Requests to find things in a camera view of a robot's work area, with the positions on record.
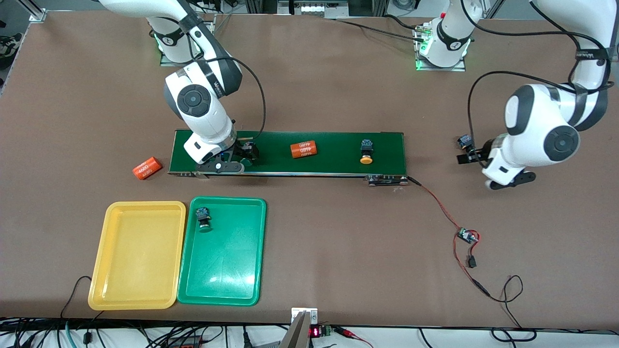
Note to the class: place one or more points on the red clip lead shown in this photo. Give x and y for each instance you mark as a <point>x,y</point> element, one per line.
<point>350,333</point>

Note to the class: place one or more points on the green plastic tray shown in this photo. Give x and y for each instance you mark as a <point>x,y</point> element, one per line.
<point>222,261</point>

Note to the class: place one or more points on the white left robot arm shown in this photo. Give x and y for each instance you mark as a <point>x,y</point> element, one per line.
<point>532,111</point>

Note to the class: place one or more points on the aluminium profile bracket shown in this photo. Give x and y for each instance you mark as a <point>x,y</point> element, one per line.
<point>37,14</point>

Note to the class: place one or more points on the small black connector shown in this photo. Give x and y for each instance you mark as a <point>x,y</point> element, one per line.
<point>471,262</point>

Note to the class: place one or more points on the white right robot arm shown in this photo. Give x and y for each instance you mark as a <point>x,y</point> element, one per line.
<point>208,121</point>

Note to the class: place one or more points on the yellow mushroom push button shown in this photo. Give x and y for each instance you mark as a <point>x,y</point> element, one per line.
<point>366,145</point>
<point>465,141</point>

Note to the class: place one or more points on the red digit display module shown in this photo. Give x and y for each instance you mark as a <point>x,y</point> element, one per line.
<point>319,331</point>

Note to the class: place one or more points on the grey metal device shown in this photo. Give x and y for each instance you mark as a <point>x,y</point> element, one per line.
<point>312,7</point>

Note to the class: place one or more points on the small green circuit board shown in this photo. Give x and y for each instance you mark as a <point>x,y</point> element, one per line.
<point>467,235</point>

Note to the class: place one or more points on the silver metal bracket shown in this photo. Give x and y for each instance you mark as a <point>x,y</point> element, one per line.
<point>309,313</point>

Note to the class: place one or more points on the black and white shoe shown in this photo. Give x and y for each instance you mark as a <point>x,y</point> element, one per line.
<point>9,44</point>

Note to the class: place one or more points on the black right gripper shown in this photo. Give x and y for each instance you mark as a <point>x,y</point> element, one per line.
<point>243,149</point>

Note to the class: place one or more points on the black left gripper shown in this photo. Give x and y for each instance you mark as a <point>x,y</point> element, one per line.
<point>479,153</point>

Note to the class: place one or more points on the yellow plastic tray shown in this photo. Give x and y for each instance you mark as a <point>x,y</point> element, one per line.
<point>138,256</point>

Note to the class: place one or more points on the green mushroom push button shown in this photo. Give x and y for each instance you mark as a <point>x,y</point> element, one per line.
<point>202,213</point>
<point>250,154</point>

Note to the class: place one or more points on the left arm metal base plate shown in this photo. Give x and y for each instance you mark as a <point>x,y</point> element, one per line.
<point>442,68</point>

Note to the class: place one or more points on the green conveyor belt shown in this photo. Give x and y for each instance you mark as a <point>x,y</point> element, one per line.
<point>333,164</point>

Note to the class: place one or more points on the grey metal bar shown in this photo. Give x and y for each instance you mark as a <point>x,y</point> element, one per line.
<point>296,333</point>

